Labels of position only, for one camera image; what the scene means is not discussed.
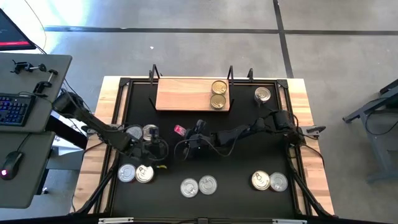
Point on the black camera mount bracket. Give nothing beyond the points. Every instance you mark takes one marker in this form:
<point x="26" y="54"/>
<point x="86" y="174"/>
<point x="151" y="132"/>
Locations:
<point x="314" y="129"/>

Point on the green and blue seafood can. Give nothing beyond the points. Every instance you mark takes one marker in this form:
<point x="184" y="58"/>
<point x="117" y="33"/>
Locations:
<point x="134" y="131"/>
<point x="278" y="181"/>

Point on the black computer mouse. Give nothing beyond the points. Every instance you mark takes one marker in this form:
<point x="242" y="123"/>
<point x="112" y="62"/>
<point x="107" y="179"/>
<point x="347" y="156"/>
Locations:
<point x="11" y="165"/>

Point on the black backlit keyboard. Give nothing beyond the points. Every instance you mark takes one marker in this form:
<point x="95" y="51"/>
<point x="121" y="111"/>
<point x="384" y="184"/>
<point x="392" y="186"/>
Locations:
<point x="14" y="109"/>

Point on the grey desk top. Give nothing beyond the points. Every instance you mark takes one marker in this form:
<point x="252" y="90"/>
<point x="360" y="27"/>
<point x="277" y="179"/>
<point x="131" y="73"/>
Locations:
<point x="31" y="81"/>
<point x="28" y="189"/>

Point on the silver metal bracket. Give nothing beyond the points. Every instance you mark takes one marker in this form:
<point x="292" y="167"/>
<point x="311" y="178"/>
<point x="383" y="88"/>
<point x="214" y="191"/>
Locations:
<point x="289" y="221"/>
<point x="115" y="220"/>

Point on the black clamp with knob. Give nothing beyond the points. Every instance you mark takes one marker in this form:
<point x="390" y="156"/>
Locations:
<point x="23" y="66"/>

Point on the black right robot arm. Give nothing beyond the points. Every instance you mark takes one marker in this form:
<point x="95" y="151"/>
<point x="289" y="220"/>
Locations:
<point x="236" y="134"/>

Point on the yellow tag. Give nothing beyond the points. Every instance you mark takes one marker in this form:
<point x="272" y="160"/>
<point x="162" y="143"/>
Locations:
<point x="161" y="167"/>

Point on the gold lid green label can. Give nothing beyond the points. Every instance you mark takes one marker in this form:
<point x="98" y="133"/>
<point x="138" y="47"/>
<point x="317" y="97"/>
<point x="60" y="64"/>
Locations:
<point x="219" y="87"/>
<point x="217" y="101"/>

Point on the black computer monitor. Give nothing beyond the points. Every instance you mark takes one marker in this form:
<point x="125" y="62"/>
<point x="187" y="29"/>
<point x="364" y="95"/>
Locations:
<point x="12" y="31"/>

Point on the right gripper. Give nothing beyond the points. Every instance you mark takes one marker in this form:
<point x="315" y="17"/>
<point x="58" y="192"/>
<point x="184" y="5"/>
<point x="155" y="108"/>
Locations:
<point x="202" y="143"/>

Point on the black C-clamp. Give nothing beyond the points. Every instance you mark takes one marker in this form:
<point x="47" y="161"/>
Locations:
<point x="43" y="84"/>

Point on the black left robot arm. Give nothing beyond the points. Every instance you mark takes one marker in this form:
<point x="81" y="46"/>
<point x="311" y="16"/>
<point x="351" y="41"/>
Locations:
<point x="99" y="127"/>

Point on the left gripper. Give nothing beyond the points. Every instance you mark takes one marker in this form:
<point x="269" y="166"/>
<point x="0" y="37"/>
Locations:
<point x="149" y="152"/>

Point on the dark grey cart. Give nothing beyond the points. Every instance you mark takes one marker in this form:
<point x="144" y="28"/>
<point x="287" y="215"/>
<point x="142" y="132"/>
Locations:
<point x="379" y="137"/>

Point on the pink and blue seafood can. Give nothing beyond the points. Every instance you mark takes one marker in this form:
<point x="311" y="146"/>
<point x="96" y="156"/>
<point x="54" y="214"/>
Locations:
<point x="149" y="127"/>
<point x="260" y="180"/>
<point x="144" y="173"/>
<point x="262" y="94"/>

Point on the black triangular bracket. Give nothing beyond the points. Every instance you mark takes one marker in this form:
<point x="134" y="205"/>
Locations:
<point x="250" y="74"/>

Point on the black desk foot beam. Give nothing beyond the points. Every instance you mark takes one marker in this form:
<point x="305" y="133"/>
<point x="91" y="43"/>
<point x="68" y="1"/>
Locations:
<point x="66" y="132"/>

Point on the white paper sheet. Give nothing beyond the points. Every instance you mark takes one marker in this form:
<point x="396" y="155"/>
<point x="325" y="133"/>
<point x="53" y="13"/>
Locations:
<point x="63" y="150"/>

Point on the black table mat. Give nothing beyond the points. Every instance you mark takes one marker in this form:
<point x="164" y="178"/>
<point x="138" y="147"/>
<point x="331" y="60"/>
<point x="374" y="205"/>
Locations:
<point x="242" y="161"/>

